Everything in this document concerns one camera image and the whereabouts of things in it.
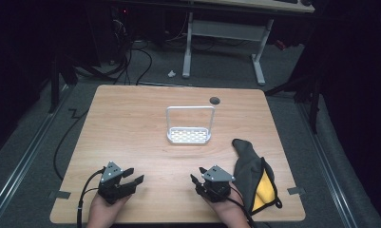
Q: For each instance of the person's right hand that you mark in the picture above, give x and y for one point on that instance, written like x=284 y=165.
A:
x=226 y=212

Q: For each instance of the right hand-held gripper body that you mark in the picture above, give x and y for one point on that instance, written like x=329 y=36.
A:
x=216 y=185

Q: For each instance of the black stand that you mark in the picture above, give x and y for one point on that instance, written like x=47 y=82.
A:
x=314 y=95
x=54 y=85

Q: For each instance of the metal floor rail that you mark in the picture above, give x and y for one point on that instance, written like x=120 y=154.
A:
x=329 y=171
x=20 y=164

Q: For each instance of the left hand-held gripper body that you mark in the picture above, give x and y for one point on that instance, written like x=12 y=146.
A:
x=110 y=183

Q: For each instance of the person's left hand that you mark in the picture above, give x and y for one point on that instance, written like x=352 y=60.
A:
x=104 y=212

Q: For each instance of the grey and yellow cloth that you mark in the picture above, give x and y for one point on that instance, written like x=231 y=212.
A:
x=253 y=177

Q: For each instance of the white-legged desk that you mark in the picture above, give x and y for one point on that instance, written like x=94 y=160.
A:
x=224 y=30

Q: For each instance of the crumpled white paper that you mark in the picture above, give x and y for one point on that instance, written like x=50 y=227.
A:
x=171 y=74

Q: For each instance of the grey tape piece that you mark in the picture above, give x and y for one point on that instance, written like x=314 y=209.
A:
x=295 y=191
x=60 y=194

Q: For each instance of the red object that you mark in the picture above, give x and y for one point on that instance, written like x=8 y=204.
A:
x=280 y=45

